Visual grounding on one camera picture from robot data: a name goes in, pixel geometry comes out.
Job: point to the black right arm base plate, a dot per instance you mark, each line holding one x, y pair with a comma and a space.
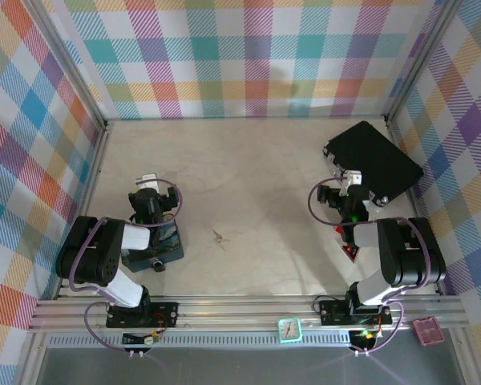
332, 312

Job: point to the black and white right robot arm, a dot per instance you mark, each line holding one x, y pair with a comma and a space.
405, 252

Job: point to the aluminium side rail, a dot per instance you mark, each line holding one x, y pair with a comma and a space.
92, 188
419, 208

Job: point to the small pink plastic box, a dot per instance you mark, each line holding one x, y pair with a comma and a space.
428, 331

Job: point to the aluminium profile rail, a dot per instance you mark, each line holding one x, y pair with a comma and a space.
240, 310

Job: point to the aluminium frame post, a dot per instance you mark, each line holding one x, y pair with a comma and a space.
70, 70
421, 64

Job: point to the small dark padlock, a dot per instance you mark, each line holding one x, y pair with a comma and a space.
158, 266

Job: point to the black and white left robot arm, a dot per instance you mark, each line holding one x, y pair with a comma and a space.
104, 248

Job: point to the red and white triangular object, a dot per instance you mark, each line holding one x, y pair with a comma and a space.
351, 252

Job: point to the blue starry painted box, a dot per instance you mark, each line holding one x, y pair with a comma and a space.
168, 244

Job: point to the black hard case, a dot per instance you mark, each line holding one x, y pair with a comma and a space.
374, 158

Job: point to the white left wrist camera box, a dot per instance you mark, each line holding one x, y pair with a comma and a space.
149, 181

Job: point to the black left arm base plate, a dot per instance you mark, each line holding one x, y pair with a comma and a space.
164, 313

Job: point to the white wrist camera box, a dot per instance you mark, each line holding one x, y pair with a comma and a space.
149, 181
353, 177

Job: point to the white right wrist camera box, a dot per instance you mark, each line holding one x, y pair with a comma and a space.
353, 177

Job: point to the small mint square clock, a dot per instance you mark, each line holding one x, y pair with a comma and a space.
289, 330

